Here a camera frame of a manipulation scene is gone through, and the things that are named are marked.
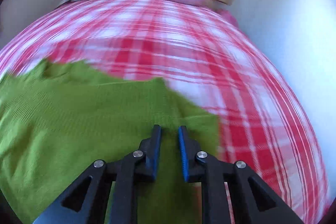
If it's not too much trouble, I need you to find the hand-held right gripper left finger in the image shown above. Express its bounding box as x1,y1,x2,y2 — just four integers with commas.
33,124,162,224

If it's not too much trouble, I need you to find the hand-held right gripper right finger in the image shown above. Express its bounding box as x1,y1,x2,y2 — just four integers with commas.
178,126,305,224

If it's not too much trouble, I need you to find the pink cloth bundle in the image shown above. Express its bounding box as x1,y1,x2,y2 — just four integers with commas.
217,8,237,26

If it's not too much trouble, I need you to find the red plaid bed sheet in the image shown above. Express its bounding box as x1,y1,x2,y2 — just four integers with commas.
0,0,331,222

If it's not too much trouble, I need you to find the green orange striped knit sweater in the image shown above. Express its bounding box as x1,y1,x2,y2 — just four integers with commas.
0,60,219,224

